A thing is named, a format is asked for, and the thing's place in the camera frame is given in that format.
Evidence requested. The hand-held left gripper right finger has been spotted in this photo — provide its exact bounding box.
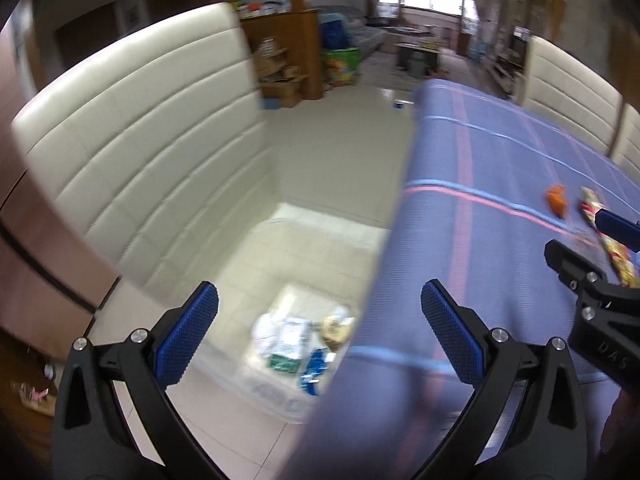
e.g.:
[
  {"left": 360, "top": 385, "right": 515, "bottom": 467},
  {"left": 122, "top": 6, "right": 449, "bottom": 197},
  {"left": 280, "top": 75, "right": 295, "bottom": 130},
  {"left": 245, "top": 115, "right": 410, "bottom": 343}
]
[{"left": 420, "top": 280, "right": 589, "bottom": 480}]

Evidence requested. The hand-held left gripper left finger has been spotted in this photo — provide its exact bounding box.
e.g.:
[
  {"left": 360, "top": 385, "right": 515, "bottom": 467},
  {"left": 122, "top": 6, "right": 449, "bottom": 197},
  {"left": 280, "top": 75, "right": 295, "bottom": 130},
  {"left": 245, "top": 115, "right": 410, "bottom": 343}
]
[{"left": 51, "top": 281, "right": 231, "bottom": 480}]

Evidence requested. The green packet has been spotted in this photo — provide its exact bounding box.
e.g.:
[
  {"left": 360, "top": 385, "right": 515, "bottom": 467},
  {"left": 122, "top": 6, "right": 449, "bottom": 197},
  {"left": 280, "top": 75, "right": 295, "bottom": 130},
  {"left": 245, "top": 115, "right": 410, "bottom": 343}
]
[{"left": 269, "top": 354, "right": 302, "bottom": 377}]

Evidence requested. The yellowish crumpled wrapper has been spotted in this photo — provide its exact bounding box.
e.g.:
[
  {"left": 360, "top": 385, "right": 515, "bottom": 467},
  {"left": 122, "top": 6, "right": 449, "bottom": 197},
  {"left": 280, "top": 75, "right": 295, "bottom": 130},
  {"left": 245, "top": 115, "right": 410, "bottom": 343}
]
[{"left": 320, "top": 304, "right": 355, "bottom": 352}]

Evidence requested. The low television cabinet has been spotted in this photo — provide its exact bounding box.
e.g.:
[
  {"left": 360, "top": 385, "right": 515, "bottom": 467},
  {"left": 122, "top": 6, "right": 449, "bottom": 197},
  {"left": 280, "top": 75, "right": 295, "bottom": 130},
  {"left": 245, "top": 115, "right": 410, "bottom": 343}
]
[{"left": 484, "top": 54, "right": 522, "bottom": 97}]

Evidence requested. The grey sofa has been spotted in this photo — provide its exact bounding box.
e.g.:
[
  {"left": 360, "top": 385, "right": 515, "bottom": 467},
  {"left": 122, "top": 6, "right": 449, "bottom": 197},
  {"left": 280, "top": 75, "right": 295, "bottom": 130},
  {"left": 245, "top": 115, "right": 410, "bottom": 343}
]
[{"left": 325, "top": 5, "right": 390, "bottom": 55}]

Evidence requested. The orange peel piece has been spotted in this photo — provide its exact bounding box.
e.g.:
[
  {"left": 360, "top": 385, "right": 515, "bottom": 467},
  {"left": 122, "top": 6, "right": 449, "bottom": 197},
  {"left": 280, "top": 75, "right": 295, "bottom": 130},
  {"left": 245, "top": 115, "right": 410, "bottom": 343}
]
[{"left": 545, "top": 185, "right": 569, "bottom": 218}]

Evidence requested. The white plastic wrapper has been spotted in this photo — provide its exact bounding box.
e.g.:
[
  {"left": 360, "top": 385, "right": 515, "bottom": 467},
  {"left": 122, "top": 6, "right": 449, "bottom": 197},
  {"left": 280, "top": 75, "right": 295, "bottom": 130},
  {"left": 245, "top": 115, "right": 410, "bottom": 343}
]
[{"left": 252, "top": 311, "right": 282, "bottom": 357}]

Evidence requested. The colourful patterned snack wrapper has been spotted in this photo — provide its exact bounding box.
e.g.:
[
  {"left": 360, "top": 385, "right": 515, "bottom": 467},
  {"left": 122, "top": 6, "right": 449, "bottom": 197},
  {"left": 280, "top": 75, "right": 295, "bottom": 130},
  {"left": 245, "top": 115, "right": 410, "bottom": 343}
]
[{"left": 579, "top": 186, "right": 640, "bottom": 289}]

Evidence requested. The open cardboard box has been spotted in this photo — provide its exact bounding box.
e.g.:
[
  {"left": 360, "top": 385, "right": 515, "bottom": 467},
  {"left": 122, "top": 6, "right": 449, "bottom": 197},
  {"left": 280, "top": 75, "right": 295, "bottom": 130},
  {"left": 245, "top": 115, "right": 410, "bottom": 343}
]
[
  {"left": 254, "top": 46, "right": 290, "bottom": 77},
  {"left": 260, "top": 74, "right": 311, "bottom": 106}
]

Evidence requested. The colourful printed bag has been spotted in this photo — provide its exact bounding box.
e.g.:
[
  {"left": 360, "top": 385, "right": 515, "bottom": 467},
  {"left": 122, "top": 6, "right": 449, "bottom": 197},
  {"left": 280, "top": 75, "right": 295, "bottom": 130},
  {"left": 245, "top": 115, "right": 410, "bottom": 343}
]
[{"left": 320, "top": 47, "right": 362, "bottom": 89}]

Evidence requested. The blue plaid tablecloth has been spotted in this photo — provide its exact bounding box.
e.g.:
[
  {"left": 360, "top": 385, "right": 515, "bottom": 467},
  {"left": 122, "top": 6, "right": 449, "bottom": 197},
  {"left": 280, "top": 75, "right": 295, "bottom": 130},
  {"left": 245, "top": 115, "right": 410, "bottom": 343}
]
[{"left": 280, "top": 79, "right": 640, "bottom": 480}]

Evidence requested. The clear plastic bin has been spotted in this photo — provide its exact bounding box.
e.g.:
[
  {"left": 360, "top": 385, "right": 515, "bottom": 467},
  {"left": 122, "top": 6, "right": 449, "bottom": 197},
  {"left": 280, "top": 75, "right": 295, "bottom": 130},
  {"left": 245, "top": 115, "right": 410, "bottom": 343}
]
[{"left": 200, "top": 201, "right": 393, "bottom": 426}]

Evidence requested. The wooden divider cabinet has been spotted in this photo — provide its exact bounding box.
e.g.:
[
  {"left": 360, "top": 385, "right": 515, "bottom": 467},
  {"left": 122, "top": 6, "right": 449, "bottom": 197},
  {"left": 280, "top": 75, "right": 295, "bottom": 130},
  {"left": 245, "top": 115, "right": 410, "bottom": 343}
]
[{"left": 240, "top": 7, "right": 322, "bottom": 102}]

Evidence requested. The blue wrapper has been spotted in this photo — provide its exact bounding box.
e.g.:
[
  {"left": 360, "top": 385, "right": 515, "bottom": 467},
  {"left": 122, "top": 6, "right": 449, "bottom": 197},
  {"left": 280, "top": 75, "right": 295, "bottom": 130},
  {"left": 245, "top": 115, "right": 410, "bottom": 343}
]
[{"left": 299, "top": 349, "right": 330, "bottom": 397}]

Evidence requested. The cream quilted dining chair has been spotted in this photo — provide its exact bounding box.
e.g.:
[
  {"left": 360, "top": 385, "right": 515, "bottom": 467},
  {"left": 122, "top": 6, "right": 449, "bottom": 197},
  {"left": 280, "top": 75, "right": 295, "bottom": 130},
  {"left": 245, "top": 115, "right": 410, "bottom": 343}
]
[
  {"left": 611, "top": 104, "right": 640, "bottom": 176},
  {"left": 11, "top": 2, "right": 281, "bottom": 306},
  {"left": 520, "top": 35, "right": 623, "bottom": 158}
]

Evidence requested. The dark coffee table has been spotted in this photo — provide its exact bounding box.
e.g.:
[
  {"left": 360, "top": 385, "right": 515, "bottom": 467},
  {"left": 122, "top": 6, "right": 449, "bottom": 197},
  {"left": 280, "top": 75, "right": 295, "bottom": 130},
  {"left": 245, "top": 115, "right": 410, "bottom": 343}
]
[{"left": 394, "top": 40, "right": 445, "bottom": 75}]

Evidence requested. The blue bag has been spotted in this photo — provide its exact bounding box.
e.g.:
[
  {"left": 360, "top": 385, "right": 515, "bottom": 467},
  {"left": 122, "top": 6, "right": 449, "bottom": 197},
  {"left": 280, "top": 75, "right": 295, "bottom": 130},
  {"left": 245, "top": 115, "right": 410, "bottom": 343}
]
[{"left": 320, "top": 14, "right": 352, "bottom": 51}]

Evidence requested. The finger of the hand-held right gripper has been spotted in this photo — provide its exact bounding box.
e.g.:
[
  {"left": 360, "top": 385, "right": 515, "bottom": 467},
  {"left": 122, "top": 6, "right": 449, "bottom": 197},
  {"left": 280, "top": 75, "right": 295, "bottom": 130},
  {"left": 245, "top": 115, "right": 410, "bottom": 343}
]
[
  {"left": 544, "top": 239, "right": 640, "bottom": 322},
  {"left": 593, "top": 207, "right": 640, "bottom": 255}
]

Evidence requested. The white paper packet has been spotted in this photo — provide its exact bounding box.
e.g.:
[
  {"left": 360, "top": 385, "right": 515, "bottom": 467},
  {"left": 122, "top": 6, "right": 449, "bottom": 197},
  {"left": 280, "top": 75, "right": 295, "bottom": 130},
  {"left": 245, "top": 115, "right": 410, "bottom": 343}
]
[{"left": 277, "top": 316, "right": 312, "bottom": 361}]

